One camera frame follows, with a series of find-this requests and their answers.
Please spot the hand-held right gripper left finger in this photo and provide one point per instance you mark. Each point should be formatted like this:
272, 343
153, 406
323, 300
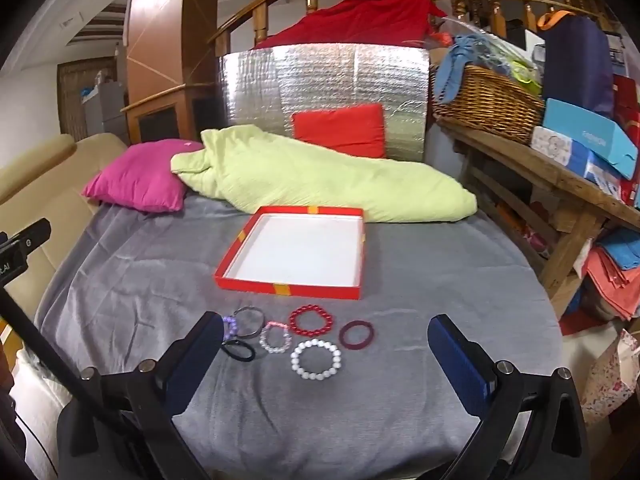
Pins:
195, 360

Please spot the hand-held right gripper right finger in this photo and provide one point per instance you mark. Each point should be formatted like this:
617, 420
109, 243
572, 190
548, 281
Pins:
460, 365

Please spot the thin grey bangle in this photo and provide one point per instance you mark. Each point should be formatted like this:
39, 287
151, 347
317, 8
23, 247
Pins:
262, 322

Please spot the red cardboard box tray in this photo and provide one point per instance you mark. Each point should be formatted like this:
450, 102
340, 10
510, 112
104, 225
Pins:
295, 250

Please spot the beige sofa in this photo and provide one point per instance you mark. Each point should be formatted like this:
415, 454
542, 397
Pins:
50, 160

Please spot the grey blanket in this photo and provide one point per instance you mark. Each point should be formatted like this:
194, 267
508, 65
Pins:
300, 420

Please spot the pink pillow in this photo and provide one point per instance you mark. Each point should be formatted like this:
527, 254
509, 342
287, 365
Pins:
135, 175

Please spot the floral paper gift bag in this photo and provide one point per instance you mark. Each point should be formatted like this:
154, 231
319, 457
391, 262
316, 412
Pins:
610, 385

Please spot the brown rattan screen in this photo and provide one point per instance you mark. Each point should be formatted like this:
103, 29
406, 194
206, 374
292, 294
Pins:
70, 95

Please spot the grey storage boxes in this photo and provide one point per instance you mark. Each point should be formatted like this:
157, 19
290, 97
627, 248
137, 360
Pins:
107, 110

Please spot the stack of coral towels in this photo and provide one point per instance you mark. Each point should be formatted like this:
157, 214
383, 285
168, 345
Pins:
610, 280

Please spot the wooden bench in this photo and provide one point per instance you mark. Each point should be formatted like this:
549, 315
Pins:
550, 180

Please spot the light green pillow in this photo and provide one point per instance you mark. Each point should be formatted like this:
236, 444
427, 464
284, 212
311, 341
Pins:
300, 175

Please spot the white patterned box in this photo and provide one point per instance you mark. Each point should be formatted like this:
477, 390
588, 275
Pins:
555, 147

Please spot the wooden cabinet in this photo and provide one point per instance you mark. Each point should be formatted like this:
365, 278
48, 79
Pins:
160, 35

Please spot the blue cardboard box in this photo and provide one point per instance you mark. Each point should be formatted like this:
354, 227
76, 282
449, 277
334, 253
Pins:
585, 135

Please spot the red cushion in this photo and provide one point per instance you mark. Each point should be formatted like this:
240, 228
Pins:
340, 127

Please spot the wicker basket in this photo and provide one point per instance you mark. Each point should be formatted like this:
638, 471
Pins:
485, 100

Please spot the blue cloth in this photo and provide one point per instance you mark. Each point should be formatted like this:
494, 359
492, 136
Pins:
452, 70

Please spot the red gift bag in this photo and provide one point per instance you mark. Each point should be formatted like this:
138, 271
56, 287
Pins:
627, 105

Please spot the silver foil insulation panel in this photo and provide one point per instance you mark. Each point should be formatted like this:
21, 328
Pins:
325, 75

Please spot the clear plastic bag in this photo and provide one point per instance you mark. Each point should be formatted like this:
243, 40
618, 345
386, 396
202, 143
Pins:
500, 50

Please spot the wooden stair banister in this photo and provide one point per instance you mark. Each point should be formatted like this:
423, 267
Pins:
260, 22

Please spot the red cloth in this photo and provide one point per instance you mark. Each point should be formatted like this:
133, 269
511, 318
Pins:
360, 20

